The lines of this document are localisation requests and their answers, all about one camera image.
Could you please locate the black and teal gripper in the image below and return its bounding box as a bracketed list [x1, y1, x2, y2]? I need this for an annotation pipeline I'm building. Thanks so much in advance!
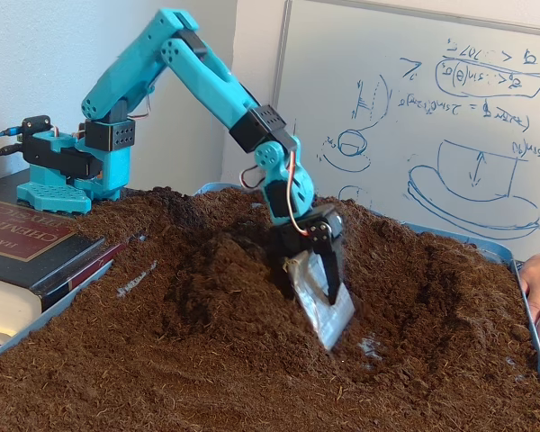
[268, 204, 356, 352]

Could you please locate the blue tray of brown soil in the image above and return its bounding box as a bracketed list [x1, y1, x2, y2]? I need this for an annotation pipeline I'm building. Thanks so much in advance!
[0, 186, 540, 432]

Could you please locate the blue plastic tray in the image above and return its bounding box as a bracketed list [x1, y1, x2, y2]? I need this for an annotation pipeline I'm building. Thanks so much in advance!
[0, 181, 540, 415]

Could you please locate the whiteboard with blue drawings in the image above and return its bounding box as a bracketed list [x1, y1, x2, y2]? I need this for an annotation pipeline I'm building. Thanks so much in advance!
[260, 0, 540, 271]

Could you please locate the black chemistry handbook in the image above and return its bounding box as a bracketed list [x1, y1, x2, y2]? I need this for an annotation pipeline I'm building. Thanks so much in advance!
[0, 173, 146, 350]

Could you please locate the blue cable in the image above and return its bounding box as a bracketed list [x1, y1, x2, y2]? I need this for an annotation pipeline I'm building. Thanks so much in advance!
[0, 127, 26, 152]

